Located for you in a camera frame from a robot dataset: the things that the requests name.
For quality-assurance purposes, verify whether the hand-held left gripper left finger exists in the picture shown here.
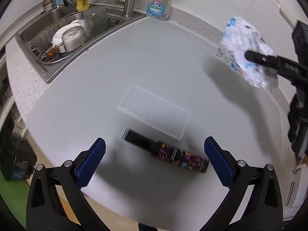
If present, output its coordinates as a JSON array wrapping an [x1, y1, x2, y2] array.
[[25, 137, 109, 231]]

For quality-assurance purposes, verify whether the metal cabinet handle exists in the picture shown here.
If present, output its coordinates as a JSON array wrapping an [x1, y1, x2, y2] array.
[[285, 181, 295, 207]]

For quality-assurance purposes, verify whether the person's right hand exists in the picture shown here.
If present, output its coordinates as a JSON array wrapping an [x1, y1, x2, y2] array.
[[288, 97, 305, 150]]

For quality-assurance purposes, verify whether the clear hand soap pump bottle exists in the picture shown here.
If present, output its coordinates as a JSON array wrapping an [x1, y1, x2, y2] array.
[[146, 0, 173, 21]]

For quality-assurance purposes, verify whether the wire dish rack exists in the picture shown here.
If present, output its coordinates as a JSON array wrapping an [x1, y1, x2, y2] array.
[[28, 14, 121, 64]]

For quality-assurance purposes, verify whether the stainless steel sink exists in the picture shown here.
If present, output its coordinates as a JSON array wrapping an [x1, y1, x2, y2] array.
[[16, 3, 147, 84]]

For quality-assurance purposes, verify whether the clear plastic box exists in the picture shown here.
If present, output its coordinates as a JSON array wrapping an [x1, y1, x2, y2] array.
[[117, 84, 190, 140]]

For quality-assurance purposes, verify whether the brown wooden utensil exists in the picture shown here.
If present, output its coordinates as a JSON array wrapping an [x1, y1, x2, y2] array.
[[46, 44, 59, 59]]

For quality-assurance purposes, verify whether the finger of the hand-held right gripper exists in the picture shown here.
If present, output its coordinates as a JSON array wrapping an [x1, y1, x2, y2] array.
[[245, 50, 308, 84]]

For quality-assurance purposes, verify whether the black trash bin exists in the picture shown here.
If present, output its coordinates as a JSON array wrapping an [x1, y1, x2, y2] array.
[[0, 123, 38, 182]]

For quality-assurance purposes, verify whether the black tube colourful print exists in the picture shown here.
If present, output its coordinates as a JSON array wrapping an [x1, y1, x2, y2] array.
[[121, 128, 209, 174]]

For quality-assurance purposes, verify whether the white blue wet wipes packet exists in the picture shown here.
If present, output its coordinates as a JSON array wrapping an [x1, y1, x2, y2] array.
[[216, 16, 279, 89]]

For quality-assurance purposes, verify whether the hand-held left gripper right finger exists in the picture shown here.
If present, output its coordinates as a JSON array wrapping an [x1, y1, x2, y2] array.
[[199, 136, 286, 231]]

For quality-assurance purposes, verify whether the yellow sponge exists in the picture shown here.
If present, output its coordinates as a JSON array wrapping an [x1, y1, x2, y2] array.
[[75, 0, 90, 12]]

